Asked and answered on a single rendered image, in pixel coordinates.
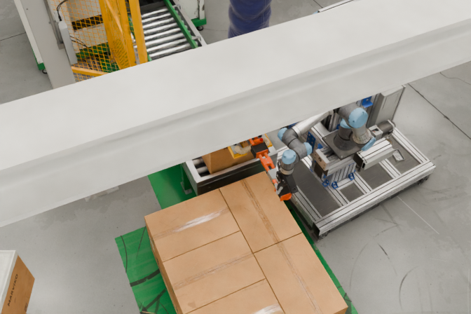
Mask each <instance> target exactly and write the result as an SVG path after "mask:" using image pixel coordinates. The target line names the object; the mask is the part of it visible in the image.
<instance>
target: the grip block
mask: <svg viewBox="0 0 471 314"><path fill-rule="evenodd" d="M263 142H264V141H262V142H257V143H254V144H252V145H251V149H250V151H251V152H252V154H253V156H254V158H256V159H258V158H259V157H258V155H259V154H261V156H262V157H264V153H267V154H268V150H269V148H268V147H267V145H266V143H265V142H264V143H263Z"/></svg>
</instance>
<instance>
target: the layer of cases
mask: <svg viewBox="0 0 471 314"><path fill-rule="evenodd" d="M144 220H145V223H146V228H147V231H148V234H149V240H150V243H151V246H152V248H153V251H154V253H155V255H156V258H157V260H158V264H159V266H160V268H161V271H162V273H163V276H164V278H165V281H166V283H167V286H168V289H169V291H170V294H171V296H172V299H173V301H174V303H175V306H176V309H177V312H178V313H179V314H345V312H346V310H347V308H348V306H347V304H346V302H345V301H344V300H343V297H342V296H341V294H340V293H339V291H338V289H337V288H336V286H335V284H334V283H333V281H332V279H331V278H330V276H329V275H328V273H327V272H326V270H325V268H324V266H323V265H322V263H321V262H320V260H319V259H318V257H317V255H316V253H315V252H314V250H313V248H312V247H311V246H310V244H309V242H308V241H307V239H306V237H305V235H304V234H303V233H302V231H301V229H300V228H299V226H298V224H297V223H296V221H295V219H294V218H293V216H292V214H291V213H290V211H289V210H288V208H287V206H286V204H285V203H284V201H280V198H279V196H278V195H277V194H276V191H275V187H274V185H273V183H271V181H270V179H269V178H268V175H267V174H266V172H265V171H263V172H260V173H258V174H256V175H252V176H251V177H247V178H245V179H241V180H240V181H237V182H234V183H232V184H229V185H226V186H223V187H221V188H219V189H215V190H213V191H210V192H208V193H204V194H203V195H200V196H197V197H195V198H192V199H189V200H186V201H184V202H182V203H178V204H176V205H173V206H171V207H167V208H165V209H163V210H160V211H157V212H154V213H152V214H149V215H147V216H144Z"/></svg>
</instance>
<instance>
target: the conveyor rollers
mask: <svg viewBox="0 0 471 314"><path fill-rule="evenodd" d="M168 12H169V13H168ZM162 13H164V14H162ZM159 14H161V15H159ZM152 16H153V17H152ZM149 17H150V18H149ZM171 17H172V14H171V13H170V11H169V10H168V8H162V9H158V10H155V11H150V12H148V13H143V14H141V18H142V24H143V25H142V26H143V30H144V35H145V37H144V40H145V41H149V42H146V43H145V44H146V48H147V49H146V50H147V52H148V53H152V52H156V51H158V50H162V49H166V48H169V49H167V50H162V51H159V52H157V53H152V54H149V56H150V58H151V59H154V58H157V57H161V56H164V55H168V54H171V53H175V54H177V53H176V52H178V51H181V50H185V51H187V50H186V49H188V48H192V47H191V45H190V43H188V41H187V39H186V38H183V37H185V36H184V34H183V32H182V33H178V32H181V29H180V28H179V27H178V24H177V23H176V21H175V19H174V18H173V17H172V18H171ZM143 18H145V19H143ZM165 18H167V19H165ZM162 19H164V20H162ZM157 20H159V21H157ZM154 21H156V22H154ZM149 22H151V23H149ZM171 22H173V23H171ZM147 23H148V24H147ZM168 23H170V24H168ZM144 24H145V25H144ZM165 24H167V25H165ZM161 25H163V26H161ZM158 26H160V27H158ZM152 27H155V28H152ZM175 27H177V28H175ZM150 28H152V29H150ZM172 28H174V29H172ZM145 29H147V30H145ZM167 29H169V30H167ZM164 30H167V31H164ZM161 31H164V32H161ZM156 32H159V33H156ZM153 33H156V34H153ZM176 33H178V34H176ZM149 34H151V35H149ZM171 34H174V35H171ZM146 35H148V36H146ZM168 35H171V36H168ZM164 36H167V37H164ZM161 37H163V38H161ZM157 38H161V39H157ZM180 38H183V39H180ZM153 39H156V40H153ZM175 39H179V40H176V41H172V40H175ZM151 40H153V41H151ZM168 41H171V42H168ZM165 42H168V43H165ZM161 43H164V44H161ZM183 43H187V44H184V45H181V46H178V45H180V44H183ZM158 44H161V45H158ZM155 45H158V46H155ZM150 46H154V47H151V48H148V47H150ZM173 46H177V47H174V48H170V47H173ZM189 50H192V49H189ZM185 51H182V52H185ZM182 52H179V53H182ZM175 54H172V55H175ZM168 56H170V55H168ZM165 57H167V56H165ZM161 58H163V57H161ZM158 59H160V58H158ZM156 60H157V59H156ZM152 61H154V60H152ZM192 162H193V164H194V166H197V165H200V164H203V163H205V162H204V160H203V158H198V159H195V160H193V161H192ZM196 170H197V172H198V174H199V175H201V174H203V173H205V172H209V170H208V168H207V166H204V167H201V168H198V169H196Z"/></svg>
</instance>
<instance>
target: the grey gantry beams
mask: <svg viewBox="0 0 471 314"><path fill-rule="evenodd" d="M469 61H471V0H361V1H357V2H355V3H351V4H348V5H345V6H340V7H338V8H333V9H330V10H328V11H323V12H320V13H316V14H313V15H309V16H306V17H303V18H299V19H296V20H292V21H289V22H285V23H282V24H279V25H275V26H272V27H267V28H265V29H260V30H257V31H255V32H250V33H248V34H243V35H240V36H236V37H233V38H230V39H226V40H223V41H219V42H216V43H212V44H209V45H206V46H202V47H199V48H194V49H192V50H188V51H185V52H182V53H177V54H175V55H171V56H167V57H163V58H161V59H157V60H154V61H150V62H146V63H144V64H139V65H136V66H134V67H129V68H126V69H122V70H119V71H115V72H112V73H109V74H105V75H102V76H98V77H95V78H91V79H88V80H85V81H81V82H78V83H73V84H71V85H68V86H63V87H61V88H56V89H54V90H49V91H46V92H44V93H39V94H36V95H32V96H29V97H25V98H22V99H19V100H15V101H12V102H8V103H5V104H0V227H2V226H5V225H8V224H11V223H13V222H16V221H20V220H21V219H25V218H28V217H31V216H33V215H35V214H39V213H42V212H45V211H47V210H51V209H53V208H55V207H59V206H61V205H65V204H67V203H70V202H73V201H75V200H78V199H81V198H85V197H87V196H90V195H93V194H95V193H99V192H100V191H104V190H107V189H110V188H112V187H115V186H118V185H121V184H124V183H126V182H130V181H132V180H134V179H138V178H140V177H144V176H146V175H150V174H152V173H155V172H158V171H160V170H164V169H166V168H169V167H172V166H174V165H178V164H180V163H183V162H186V161H189V160H191V159H194V158H197V157H200V156H203V155H205V154H208V153H212V152H213V151H217V150H220V149H223V148H225V147H228V146H231V145H234V144H237V143H239V142H243V141H245V140H247V139H251V138H253V137H257V136H259V135H262V134H265V133H267V132H270V131H273V130H277V129H279V128H282V127H285V126H287V125H291V124H293V123H296V122H299V121H302V120H304V119H307V118H310V117H313V116H316V115H318V114H322V113H325V112H326V111H330V110H332V109H336V108H338V107H342V106H344V105H347V104H350V103H352V102H356V101H358V100H361V99H364V98H366V97H370V96H372V95H375V94H378V93H382V92H383V91H386V90H390V89H392V88H395V87H397V86H401V85H404V84H405V83H409V82H412V81H415V80H417V79H421V78H423V77H426V76H429V75H431V74H435V73H437V72H439V71H443V70H445V69H449V68H451V67H455V66H457V65H460V64H462V63H465V62H469Z"/></svg>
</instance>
